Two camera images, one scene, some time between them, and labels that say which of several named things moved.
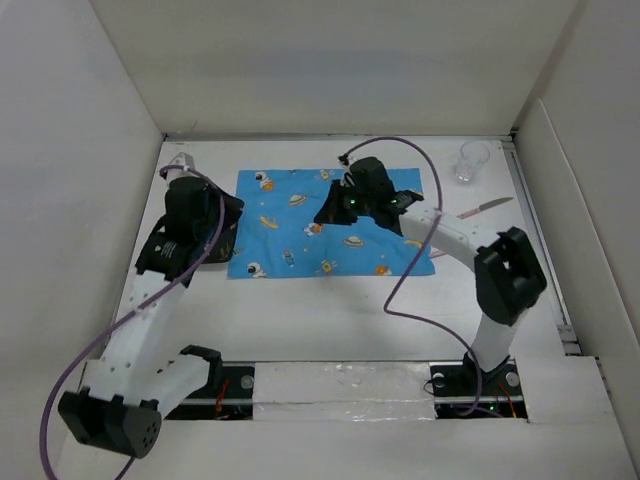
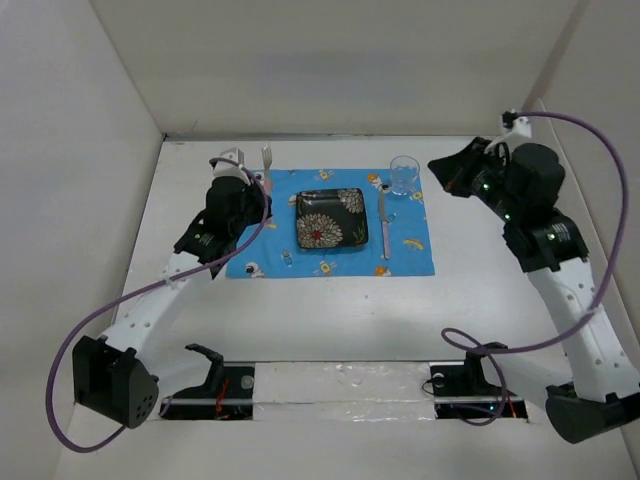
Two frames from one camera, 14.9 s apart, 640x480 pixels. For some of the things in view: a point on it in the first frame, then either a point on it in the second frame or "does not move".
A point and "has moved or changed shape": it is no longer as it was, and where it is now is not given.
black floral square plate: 223,248 has moved or changed shape
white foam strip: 342,390 does not move
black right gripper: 331,211 to 454,169
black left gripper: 208,191 to 254,193
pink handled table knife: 484,206 to 385,224
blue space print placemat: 279,235 does not move
